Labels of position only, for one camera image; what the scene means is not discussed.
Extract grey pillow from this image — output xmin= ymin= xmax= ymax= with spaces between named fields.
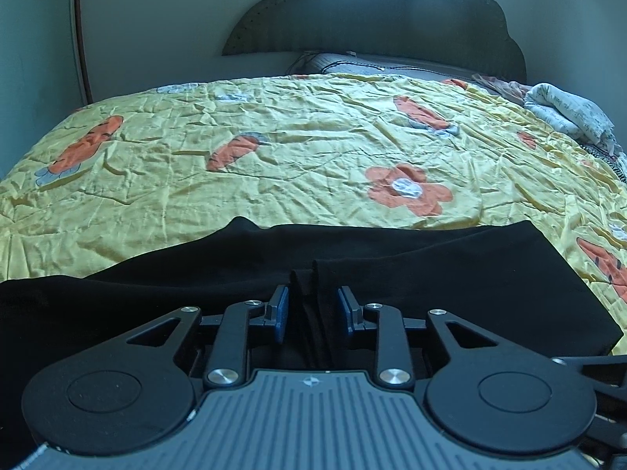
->
xmin=288 ymin=50 xmax=491 ymax=84

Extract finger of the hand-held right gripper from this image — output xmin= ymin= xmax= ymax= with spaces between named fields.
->
xmin=551 ymin=355 xmax=627 ymax=403

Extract yellow printed blanket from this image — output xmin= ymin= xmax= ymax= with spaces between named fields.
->
xmin=0 ymin=72 xmax=627 ymax=315

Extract grey padded headboard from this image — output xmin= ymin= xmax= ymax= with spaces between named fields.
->
xmin=222 ymin=0 xmax=528 ymax=85

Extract frosted glass wardrobe door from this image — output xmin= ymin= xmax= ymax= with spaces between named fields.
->
xmin=0 ymin=0 xmax=95 ymax=178

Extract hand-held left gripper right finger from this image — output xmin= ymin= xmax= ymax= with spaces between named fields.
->
xmin=337 ymin=286 xmax=498 ymax=390

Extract white patterned cloth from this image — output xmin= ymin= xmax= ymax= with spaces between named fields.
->
xmin=523 ymin=81 xmax=619 ymax=154

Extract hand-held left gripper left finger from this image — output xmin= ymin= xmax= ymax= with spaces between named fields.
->
xmin=125 ymin=284 xmax=291 ymax=390

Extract black pants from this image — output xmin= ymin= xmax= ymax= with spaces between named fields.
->
xmin=0 ymin=215 xmax=624 ymax=454

